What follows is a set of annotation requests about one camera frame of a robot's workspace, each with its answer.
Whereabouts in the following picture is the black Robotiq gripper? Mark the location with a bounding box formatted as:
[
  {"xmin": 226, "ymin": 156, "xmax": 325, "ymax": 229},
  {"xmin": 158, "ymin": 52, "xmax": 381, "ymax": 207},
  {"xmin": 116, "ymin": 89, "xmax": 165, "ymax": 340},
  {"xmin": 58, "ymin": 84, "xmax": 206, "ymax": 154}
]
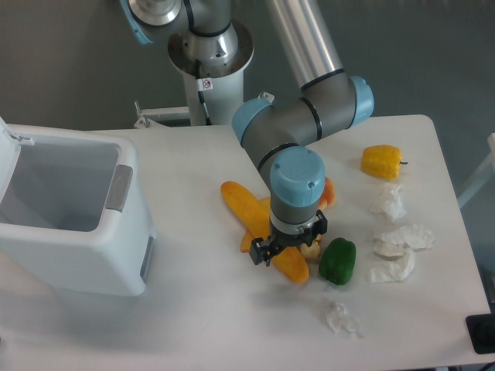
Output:
[{"xmin": 249, "ymin": 209, "xmax": 328, "ymax": 267}]

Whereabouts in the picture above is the long orange baguette bread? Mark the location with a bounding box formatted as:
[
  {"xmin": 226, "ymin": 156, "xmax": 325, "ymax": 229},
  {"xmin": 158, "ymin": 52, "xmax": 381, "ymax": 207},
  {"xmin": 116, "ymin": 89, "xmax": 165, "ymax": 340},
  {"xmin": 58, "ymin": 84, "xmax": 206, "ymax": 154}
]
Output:
[{"xmin": 220, "ymin": 181, "xmax": 309, "ymax": 284}]

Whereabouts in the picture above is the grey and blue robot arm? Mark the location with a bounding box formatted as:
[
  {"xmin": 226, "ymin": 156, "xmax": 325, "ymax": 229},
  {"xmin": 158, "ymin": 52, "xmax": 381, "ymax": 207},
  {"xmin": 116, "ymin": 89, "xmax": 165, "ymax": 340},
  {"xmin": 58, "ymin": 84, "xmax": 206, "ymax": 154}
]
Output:
[{"xmin": 121, "ymin": 1, "xmax": 374, "ymax": 264}]

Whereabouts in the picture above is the rectangular toasted bread piece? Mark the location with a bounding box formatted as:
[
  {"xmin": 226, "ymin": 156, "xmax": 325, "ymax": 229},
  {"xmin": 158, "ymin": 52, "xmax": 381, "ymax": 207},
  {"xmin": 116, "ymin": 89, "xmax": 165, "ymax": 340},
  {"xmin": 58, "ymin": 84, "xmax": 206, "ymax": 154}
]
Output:
[{"xmin": 299, "ymin": 240, "xmax": 322, "ymax": 264}]

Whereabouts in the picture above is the flat yellow bread slice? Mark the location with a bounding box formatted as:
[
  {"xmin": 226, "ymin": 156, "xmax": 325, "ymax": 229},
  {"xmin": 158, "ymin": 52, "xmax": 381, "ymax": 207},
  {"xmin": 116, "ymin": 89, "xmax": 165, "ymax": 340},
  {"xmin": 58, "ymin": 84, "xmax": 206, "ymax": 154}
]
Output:
[{"xmin": 240, "ymin": 197, "xmax": 270, "ymax": 253}]

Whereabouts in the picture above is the orange knotted bread roll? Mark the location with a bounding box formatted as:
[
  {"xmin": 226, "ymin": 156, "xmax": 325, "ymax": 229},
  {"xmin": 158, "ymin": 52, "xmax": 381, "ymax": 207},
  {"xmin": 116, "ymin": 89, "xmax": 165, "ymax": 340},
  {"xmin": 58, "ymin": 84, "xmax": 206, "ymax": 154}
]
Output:
[{"xmin": 318, "ymin": 177, "xmax": 336, "ymax": 210}]

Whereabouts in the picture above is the green bell pepper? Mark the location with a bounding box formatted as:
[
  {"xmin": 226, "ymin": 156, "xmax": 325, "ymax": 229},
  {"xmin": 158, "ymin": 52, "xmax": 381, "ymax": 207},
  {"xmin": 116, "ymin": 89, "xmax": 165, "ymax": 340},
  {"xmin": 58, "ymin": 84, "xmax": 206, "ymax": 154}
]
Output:
[{"xmin": 319, "ymin": 237, "xmax": 357, "ymax": 286}]

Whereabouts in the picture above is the small crumpled white tissue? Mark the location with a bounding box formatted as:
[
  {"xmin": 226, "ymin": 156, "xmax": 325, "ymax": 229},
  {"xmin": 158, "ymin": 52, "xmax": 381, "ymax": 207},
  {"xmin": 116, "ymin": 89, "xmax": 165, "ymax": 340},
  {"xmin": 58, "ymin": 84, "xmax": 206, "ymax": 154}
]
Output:
[{"xmin": 324, "ymin": 301, "xmax": 362, "ymax": 337}]

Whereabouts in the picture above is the crumpled white tissue middle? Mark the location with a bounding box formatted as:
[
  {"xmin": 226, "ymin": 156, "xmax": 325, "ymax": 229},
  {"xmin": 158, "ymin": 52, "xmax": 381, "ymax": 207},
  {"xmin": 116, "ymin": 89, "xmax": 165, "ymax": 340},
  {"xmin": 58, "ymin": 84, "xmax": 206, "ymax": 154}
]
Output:
[{"xmin": 371, "ymin": 224, "xmax": 435, "ymax": 259}]

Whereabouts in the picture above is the crumpled white tissue lower right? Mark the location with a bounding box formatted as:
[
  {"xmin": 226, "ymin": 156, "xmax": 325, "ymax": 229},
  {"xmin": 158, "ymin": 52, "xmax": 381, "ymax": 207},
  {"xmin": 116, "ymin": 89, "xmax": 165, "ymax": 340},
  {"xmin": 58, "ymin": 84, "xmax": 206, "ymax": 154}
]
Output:
[{"xmin": 367, "ymin": 250, "xmax": 415, "ymax": 284}]

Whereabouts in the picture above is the crumpled white tissue upper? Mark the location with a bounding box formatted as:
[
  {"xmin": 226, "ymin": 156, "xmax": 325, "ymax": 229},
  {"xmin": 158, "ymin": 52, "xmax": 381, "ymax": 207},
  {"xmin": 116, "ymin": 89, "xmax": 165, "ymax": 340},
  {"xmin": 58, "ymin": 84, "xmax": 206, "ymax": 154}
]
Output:
[{"xmin": 370, "ymin": 184, "xmax": 407, "ymax": 223}]

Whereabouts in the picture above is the yellow bell pepper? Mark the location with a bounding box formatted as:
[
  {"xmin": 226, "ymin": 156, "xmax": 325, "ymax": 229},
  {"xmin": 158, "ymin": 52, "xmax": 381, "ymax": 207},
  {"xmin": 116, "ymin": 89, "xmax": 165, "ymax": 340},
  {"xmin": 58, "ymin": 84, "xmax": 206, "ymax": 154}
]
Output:
[{"xmin": 360, "ymin": 145, "xmax": 408, "ymax": 181}]

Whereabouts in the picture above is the black device at edge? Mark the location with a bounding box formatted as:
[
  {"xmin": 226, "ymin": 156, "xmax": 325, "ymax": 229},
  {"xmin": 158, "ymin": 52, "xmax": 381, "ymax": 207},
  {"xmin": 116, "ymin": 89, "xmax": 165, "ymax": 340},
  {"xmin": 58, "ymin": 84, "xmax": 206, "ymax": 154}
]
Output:
[{"xmin": 465, "ymin": 314, "xmax": 494, "ymax": 355}]

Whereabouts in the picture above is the white open trash bin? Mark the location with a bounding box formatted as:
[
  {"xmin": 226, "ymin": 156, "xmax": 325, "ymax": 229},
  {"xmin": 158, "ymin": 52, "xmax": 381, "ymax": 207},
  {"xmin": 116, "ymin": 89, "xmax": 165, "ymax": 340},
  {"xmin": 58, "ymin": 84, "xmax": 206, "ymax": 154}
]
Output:
[{"xmin": 1, "ymin": 124, "xmax": 156, "ymax": 297}]

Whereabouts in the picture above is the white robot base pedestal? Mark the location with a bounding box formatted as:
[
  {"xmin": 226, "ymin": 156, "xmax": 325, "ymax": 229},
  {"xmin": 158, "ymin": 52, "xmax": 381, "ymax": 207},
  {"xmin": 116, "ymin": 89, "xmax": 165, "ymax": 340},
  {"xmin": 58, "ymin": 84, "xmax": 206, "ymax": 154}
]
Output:
[{"xmin": 168, "ymin": 20, "xmax": 254, "ymax": 115}]

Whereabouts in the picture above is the white metal base frame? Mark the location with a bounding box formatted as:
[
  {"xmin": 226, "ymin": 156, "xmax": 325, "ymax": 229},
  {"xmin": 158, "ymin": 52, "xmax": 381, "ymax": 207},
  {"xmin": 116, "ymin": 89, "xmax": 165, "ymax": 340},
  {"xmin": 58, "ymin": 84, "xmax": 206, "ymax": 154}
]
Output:
[{"xmin": 135, "ymin": 97, "xmax": 273, "ymax": 128}]

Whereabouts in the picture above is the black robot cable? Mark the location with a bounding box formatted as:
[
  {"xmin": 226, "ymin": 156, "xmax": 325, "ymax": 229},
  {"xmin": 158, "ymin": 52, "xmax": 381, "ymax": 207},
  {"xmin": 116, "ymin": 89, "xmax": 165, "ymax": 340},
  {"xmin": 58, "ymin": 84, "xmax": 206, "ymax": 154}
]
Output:
[{"xmin": 194, "ymin": 60, "xmax": 213, "ymax": 126}]

